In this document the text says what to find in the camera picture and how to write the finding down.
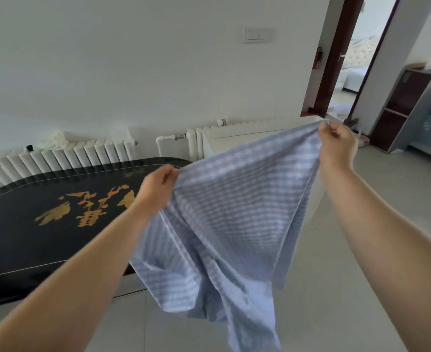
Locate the person's right hand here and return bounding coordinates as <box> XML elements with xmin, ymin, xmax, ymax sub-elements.
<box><xmin>317</xmin><ymin>121</ymin><xmax>359</xmax><ymax>175</ymax></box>

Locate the white upholstered bed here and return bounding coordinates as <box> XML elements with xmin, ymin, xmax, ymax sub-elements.
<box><xmin>341</xmin><ymin>39</ymin><xmax>373</xmax><ymax>94</ymax></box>

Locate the person's right forearm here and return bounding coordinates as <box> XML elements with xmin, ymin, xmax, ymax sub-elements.
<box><xmin>318</xmin><ymin>163</ymin><xmax>431</xmax><ymax>352</ymax></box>

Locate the white crumpled cloth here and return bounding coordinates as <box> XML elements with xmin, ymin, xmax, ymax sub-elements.
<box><xmin>35</xmin><ymin>130</ymin><xmax>70</xmax><ymax>151</ymax></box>

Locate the dark red door frame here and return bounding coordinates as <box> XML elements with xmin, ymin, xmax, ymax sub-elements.
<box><xmin>301</xmin><ymin>0</ymin><xmax>402</xmax><ymax>118</ymax></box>

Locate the white radiator pipe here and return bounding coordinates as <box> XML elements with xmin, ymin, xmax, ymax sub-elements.
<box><xmin>156</xmin><ymin>133</ymin><xmax>187</xmax><ymax>156</ymax></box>

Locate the dark brown shelf cabinet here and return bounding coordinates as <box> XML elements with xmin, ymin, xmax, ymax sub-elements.
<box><xmin>369</xmin><ymin>67</ymin><xmax>431</xmax><ymax>154</ymax></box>

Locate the black table with gold print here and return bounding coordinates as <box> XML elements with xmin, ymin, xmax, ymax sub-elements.
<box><xmin>0</xmin><ymin>159</ymin><xmax>195</xmax><ymax>309</ymax></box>

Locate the white ribbed radiator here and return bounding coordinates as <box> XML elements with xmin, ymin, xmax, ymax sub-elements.
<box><xmin>186</xmin><ymin>116</ymin><xmax>313</xmax><ymax>162</ymax></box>
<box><xmin>0</xmin><ymin>138</ymin><xmax>138</xmax><ymax>188</ymax></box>

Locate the blue white checked cloth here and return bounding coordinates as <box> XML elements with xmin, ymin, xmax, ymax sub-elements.
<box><xmin>129</xmin><ymin>121</ymin><xmax>330</xmax><ymax>352</ymax></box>

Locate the white cabinet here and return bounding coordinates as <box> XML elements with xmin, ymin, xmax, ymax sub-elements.
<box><xmin>201</xmin><ymin>122</ymin><xmax>327</xmax><ymax>221</ymax></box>

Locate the pair of slippers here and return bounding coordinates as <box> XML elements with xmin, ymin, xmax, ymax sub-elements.
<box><xmin>343</xmin><ymin>118</ymin><xmax>372</xmax><ymax>148</ymax></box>

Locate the white wall light switch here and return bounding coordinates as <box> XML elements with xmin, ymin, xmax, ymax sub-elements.
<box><xmin>242</xmin><ymin>27</ymin><xmax>275</xmax><ymax>44</ymax></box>

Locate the person's left forearm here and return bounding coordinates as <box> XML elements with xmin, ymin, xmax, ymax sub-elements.
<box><xmin>0</xmin><ymin>201</ymin><xmax>158</xmax><ymax>352</ymax></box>

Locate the person's left hand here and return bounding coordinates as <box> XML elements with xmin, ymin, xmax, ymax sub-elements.
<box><xmin>136</xmin><ymin>164</ymin><xmax>180</xmax><ymax>217</ymax></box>

